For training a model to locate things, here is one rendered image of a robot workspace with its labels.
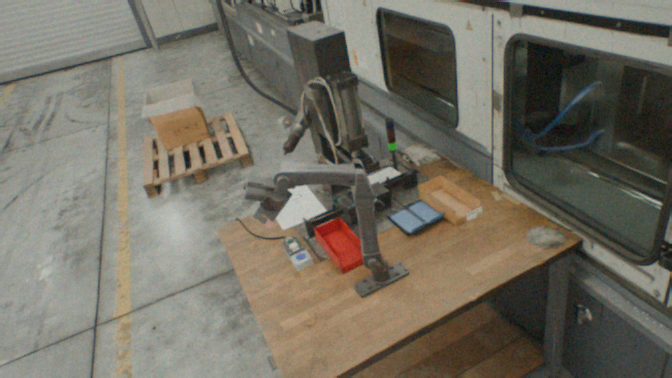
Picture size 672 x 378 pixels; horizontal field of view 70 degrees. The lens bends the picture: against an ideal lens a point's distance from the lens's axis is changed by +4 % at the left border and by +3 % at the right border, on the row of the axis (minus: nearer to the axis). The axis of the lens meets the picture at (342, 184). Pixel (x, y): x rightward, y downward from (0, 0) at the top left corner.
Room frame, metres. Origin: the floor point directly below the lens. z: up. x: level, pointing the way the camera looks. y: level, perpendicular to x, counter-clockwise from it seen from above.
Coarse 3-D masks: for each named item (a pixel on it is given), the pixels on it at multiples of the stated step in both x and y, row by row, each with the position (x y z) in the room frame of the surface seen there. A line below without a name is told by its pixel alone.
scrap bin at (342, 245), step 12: (324, 228) 1.52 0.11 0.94; (336, 228) 1.54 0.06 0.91; (348, 228) 1.46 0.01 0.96; (324, 240) 1.49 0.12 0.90; (336, 240) 1.47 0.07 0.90; (348, 240) 1.46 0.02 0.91; (360, 240) 1.37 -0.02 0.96; (336, 252) 1.40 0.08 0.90; (348, 252) 1.38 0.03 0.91; (360, 252) 1.37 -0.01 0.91; (336, 264) 1.32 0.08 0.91; (348, 264) 1.29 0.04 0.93; (360, 264) 1.30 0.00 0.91
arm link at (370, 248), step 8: (352, 192) 1.20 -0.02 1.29; (360, 208) 1.18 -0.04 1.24; (368, 208) 1.18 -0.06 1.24; (360, 216) 1.18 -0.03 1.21; (368, 216) 1.18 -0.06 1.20; (360, 224) 1.19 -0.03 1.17; (368, 224) 1.18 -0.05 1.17; (360, 232) 1.19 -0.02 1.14; (368, 232) 1.18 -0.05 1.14; (376, 232) 1.19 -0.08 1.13; (368, 240) 1.18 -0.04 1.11; (376, 240) 1.18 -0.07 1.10; (368, 248) 1.18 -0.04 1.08; (376, 248) 1.18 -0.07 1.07; (368, 256) 1.17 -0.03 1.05; (376, 256) 1.17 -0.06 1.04
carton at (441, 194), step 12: (432, 180) 1.66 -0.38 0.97; (444, 180) 1.66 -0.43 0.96; (420, 192) 1.63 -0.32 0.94; (432, 192) 1.66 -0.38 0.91; (444, 192) 1.64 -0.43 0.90; (456, 192) 1.58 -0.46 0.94; (432, 204) 1.55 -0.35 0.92; (444, 204) 1.47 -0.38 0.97; (456, 204) 1.54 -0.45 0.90; (468, 204) 1.51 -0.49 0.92; (480, 204) 1.45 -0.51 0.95; (444, 216) 1.48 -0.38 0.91; (456, 216) 1.41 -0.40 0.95; (468, 216) 1.43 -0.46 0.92
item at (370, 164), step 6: (336, 150) 1.71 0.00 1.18; (342, 150) 1.70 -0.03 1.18; (360, 150) 1.66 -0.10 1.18; (342, 156) 1.67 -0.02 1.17; (348, 156) 1.63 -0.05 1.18; (354, 156) 1.62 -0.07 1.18; (360, 156) 1.61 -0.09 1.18; (366, 156) 1.60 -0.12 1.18; (372, 156) 1.67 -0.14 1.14; (342, 162) 1.67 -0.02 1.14; (366, 162) 1.58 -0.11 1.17; (372, 162) 1.61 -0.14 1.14; (378, 162) 1.61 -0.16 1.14; (366, 168) 1.59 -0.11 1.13; (372, 168) 1.60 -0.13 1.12; (378, 168) 1.61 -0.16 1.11
